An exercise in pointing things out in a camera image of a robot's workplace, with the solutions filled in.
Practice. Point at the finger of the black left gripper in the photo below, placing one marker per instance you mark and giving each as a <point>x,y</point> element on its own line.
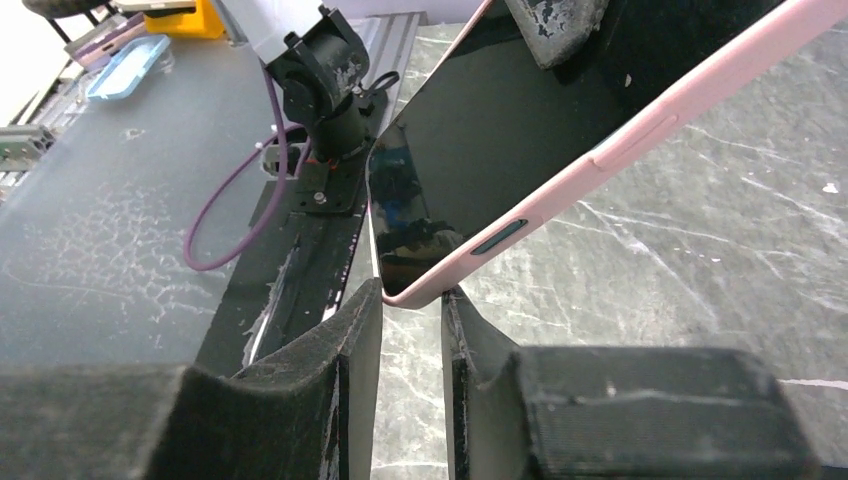
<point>554,30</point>

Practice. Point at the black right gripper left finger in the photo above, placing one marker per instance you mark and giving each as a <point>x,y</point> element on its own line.
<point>306,411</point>

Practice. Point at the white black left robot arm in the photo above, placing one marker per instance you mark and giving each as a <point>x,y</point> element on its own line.
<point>315,56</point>

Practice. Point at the yellow bin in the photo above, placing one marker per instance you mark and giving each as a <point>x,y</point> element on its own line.
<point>203,22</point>

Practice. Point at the pink phone case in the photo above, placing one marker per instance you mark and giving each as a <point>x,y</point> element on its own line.
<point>776,35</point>

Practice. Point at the aluminium front rail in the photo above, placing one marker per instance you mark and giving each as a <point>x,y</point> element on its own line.
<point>388,39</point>

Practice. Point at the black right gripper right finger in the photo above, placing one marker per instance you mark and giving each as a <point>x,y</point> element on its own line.
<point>601,412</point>

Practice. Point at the pink cased phone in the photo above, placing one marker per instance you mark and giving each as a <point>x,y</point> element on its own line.
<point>489,126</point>

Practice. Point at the light blue tray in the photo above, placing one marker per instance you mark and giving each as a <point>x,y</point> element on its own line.
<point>126,70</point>

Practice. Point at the black base bar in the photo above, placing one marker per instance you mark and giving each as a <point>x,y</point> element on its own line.
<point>295,273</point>

